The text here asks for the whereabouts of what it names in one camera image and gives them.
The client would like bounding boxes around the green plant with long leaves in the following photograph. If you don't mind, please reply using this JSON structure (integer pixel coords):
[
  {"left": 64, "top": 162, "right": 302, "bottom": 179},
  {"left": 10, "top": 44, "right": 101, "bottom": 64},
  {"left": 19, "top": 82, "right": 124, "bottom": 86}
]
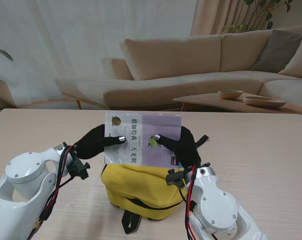
[{"left": 0, "top": 14, "right": 14, "bottom": 62}]

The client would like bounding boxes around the wide shallow wooden bowl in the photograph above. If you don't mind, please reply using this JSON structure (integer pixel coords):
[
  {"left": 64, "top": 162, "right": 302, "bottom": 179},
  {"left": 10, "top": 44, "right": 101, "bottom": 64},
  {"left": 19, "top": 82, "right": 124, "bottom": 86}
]
[{"left": 242, "top": 96, "right": 287, "bottom": 108}]

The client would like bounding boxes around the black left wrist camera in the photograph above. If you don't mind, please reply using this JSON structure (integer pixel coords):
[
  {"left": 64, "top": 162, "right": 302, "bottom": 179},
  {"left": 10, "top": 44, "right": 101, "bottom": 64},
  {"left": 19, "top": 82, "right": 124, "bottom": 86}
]
[{"left": 68, "top": 156, "right": 91, "bottom": 180}]

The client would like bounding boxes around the white sheer curtain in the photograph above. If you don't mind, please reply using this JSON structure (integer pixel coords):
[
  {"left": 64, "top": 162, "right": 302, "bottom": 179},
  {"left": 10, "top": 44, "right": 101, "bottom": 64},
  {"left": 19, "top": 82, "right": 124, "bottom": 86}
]
[{"left": 0, "top": 0, "right": 198, "bottom": 108}]

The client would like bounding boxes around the beige sofa cushion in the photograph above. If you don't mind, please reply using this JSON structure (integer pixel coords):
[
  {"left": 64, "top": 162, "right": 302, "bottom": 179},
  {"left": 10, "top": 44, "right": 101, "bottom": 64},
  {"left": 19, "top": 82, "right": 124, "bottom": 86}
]
[{"left": 278, "top": 35, "right": 302, "bottom": 81}]

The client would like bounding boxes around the red black arm cable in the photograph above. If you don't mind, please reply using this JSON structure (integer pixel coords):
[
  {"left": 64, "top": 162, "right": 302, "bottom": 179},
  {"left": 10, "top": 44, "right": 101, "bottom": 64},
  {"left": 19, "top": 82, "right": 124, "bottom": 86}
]
[
  {"left": 183, "top": 164, "right": 199, "bottom": 240},
  {"left": 28, "top": 144, "right": 76, "bottom": 240}
]

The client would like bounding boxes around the purple cover book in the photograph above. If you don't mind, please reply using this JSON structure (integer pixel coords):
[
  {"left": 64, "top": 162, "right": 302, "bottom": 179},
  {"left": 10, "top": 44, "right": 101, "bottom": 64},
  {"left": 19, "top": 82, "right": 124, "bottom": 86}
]
[{"left": 104, "top": 111, "right": 183, "bottom": 169}]

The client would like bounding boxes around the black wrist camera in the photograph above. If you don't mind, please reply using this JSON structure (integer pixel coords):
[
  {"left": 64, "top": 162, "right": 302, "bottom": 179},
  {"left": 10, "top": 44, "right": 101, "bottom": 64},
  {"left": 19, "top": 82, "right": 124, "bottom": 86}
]
[
  {"left": 165, "top": 168, "right": 187, "bottom": 190},
  {"left": 68, "top": 156, "right": 91, "bottom": 180}
]

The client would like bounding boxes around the beige corner sofa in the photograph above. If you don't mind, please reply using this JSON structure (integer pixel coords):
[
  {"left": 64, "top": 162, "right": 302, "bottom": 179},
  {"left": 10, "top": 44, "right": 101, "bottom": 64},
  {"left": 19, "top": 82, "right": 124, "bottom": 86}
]
[{"left": 55, "top": 26, "right": 302, "bottom": 111}]

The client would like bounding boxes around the red black right arm cable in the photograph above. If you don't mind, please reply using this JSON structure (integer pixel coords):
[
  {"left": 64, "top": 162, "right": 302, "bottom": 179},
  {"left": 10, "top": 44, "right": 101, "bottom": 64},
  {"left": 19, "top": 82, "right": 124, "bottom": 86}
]
[{"left": 183, "top": 164, "right": 199, "bottom": 240}]

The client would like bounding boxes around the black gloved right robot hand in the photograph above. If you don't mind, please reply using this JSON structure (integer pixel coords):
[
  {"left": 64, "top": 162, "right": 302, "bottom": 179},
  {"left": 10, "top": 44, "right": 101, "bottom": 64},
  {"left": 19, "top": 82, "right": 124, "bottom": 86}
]
[{"left": 154, "top": 126, "right": 202, "bottom": 171}]

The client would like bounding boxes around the grey sofa cushion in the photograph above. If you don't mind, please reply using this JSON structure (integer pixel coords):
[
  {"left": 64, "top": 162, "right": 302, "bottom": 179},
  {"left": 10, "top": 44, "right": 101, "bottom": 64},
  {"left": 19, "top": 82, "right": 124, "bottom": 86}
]
[{"left": 249, "top": 29, "right": 302, "bottom": 73}]

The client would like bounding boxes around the beige plant pot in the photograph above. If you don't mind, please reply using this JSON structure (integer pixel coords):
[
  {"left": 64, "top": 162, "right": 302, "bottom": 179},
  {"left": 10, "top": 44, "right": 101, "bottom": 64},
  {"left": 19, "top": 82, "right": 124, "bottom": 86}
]
[{"left": 0, "top": 79, "right": 16, "bottom": 109}]

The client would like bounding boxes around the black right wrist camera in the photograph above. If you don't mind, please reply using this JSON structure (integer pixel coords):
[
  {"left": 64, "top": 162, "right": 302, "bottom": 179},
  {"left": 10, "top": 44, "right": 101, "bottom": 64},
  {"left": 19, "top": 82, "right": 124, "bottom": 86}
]
[{"left": 165, "top": 168, "right": 187, "bottom": 190}]

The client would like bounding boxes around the beige pleated curtain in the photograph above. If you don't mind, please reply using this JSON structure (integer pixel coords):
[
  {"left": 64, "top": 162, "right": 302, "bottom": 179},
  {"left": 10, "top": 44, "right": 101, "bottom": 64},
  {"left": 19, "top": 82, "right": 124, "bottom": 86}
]
[{"left": 190, "top": 0, "right": 302, "bottom": 37}]

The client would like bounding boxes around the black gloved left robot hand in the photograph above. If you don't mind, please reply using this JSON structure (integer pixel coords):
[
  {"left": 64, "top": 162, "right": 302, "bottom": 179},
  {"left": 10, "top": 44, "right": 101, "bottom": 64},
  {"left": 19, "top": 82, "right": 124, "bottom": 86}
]
[{"left": 73, "top": 123, "right": 128, "bottom": 161}]

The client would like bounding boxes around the wooden coffee table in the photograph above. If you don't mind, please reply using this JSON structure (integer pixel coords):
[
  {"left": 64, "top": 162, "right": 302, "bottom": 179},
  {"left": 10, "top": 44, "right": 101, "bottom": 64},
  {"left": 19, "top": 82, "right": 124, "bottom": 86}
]
[{"left": 172, "top": 91, "right": 302, "bottom": 118}]

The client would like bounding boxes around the tall green leafy plant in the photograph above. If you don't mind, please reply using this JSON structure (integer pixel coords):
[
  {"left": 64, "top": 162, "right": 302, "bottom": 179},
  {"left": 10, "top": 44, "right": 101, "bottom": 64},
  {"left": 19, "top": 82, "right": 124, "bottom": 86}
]
[{"left": 220, "top": 0, "right": 294, "bottom": 35}]

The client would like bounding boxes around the red black left arm cable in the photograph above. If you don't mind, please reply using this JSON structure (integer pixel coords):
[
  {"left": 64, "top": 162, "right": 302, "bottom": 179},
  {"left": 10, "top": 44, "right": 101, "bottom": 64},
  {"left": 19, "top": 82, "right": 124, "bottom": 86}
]
[{"left": 28, "top": 144, "right": 76, "bottom": 240}]

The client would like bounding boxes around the blue and yellow school bag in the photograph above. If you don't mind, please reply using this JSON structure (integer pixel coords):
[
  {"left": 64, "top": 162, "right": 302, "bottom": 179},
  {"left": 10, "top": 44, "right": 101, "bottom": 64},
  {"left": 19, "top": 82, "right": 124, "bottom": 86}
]
[{"left": 100, "top": 134, "right": 210, "bottom": 235}]

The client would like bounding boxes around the small deep wooden bowl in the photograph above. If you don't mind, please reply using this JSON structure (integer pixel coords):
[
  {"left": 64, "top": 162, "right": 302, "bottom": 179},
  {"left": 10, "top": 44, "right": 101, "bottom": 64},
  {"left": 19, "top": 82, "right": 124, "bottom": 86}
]
[{"left": 217, "top": 89, "right": 244, "bottom": 100}]

